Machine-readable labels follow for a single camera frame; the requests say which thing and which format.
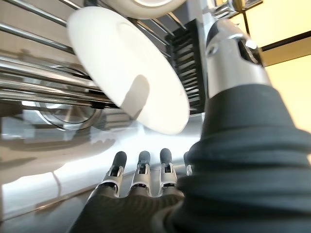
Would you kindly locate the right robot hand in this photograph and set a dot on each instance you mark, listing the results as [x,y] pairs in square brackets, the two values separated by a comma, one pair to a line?
[243,170]

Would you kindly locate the cream round ceramic plate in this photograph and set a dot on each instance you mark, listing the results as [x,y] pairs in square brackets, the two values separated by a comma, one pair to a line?
[155,8]
[126,72]

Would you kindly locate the black dish drying rack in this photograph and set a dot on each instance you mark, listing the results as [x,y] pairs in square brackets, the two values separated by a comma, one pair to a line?
[187,65]

